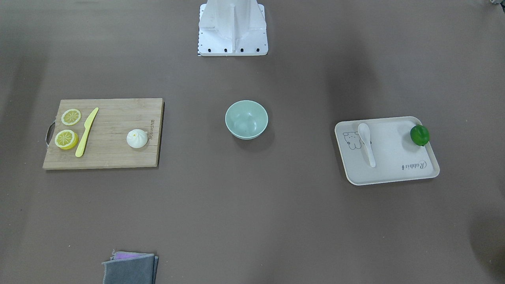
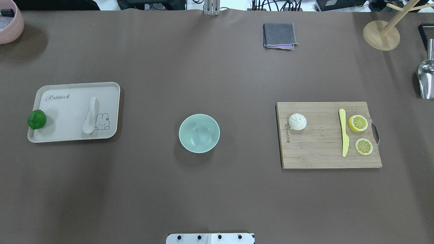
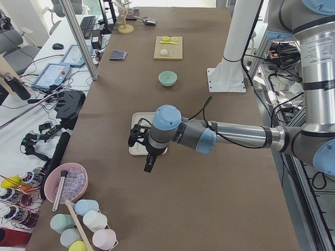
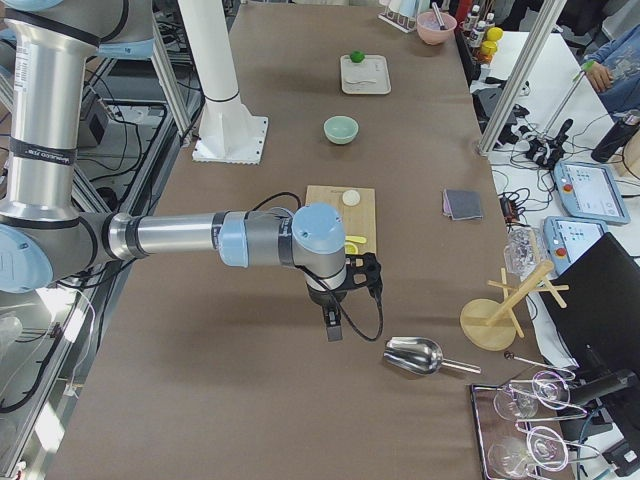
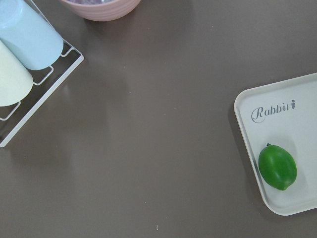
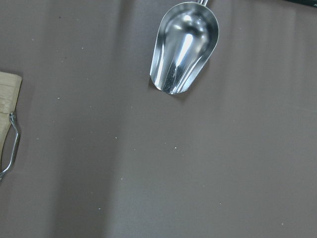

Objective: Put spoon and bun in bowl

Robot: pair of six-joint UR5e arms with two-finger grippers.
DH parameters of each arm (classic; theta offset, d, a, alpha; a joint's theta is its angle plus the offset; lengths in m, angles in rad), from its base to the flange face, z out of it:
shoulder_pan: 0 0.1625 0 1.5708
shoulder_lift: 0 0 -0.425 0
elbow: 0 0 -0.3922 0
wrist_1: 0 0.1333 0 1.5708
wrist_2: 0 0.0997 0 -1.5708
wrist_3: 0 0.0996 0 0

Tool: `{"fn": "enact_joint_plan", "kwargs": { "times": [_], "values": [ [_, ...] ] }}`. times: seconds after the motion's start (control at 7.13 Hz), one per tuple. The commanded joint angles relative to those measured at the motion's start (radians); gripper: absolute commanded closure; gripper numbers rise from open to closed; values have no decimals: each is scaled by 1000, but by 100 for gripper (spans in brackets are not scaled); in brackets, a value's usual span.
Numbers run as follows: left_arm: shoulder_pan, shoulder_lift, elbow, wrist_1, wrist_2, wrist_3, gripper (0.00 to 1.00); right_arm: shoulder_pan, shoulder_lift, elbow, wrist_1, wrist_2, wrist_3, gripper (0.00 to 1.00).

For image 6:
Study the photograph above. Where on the metal scoop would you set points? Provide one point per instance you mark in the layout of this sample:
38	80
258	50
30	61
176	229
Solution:
187	36

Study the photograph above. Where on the metal cutting board handle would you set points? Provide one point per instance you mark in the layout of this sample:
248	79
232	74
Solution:
13	121

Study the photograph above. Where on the bamboo cutting board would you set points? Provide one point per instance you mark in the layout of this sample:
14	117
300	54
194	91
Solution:
9	91

